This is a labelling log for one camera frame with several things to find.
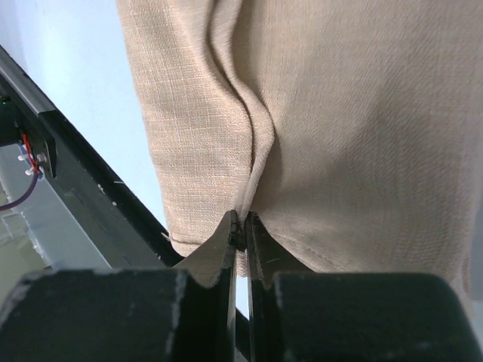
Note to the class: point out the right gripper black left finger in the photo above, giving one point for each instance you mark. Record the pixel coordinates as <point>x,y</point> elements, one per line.
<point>182,313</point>

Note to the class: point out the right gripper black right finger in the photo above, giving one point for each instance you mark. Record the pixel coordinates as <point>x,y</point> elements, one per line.
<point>297,314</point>

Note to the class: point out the beige cloth napkin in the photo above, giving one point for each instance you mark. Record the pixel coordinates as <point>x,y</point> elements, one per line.
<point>352,128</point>

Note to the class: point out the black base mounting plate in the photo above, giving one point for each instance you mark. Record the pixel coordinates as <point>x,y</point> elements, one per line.
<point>79,212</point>

